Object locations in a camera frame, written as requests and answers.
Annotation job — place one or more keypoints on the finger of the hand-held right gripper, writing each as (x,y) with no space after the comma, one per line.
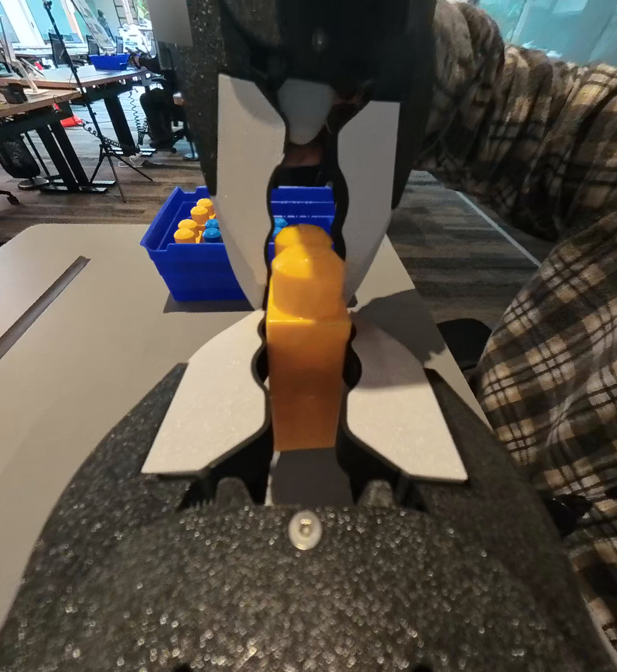
(371,183)
(245,183)

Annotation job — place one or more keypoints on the pile of assorted blocks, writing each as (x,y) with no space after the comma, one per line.
(199,212)

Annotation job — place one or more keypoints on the blue plastic bin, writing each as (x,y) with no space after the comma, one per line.
(193,273)

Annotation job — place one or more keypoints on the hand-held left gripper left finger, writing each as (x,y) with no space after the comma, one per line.
(208,414)

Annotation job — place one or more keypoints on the person's plaid-shirted torso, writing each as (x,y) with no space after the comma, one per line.
(576,367)

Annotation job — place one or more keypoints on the blue storage bin on desk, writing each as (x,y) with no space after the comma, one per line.
(109,62)

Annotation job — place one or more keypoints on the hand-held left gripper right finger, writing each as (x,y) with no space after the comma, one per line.
(403,420)

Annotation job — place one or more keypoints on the black tripod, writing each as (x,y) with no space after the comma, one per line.
(103,149)

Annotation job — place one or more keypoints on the wooden desk with black legs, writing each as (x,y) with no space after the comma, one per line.
(25,107)
(103,78)

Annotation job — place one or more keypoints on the orange traffic cone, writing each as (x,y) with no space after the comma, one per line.
(72,122)

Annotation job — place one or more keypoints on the yellow two-stud mega block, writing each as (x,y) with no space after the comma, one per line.
(308,367)

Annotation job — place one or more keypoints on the black mesh chair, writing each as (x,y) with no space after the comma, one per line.
(17,157)

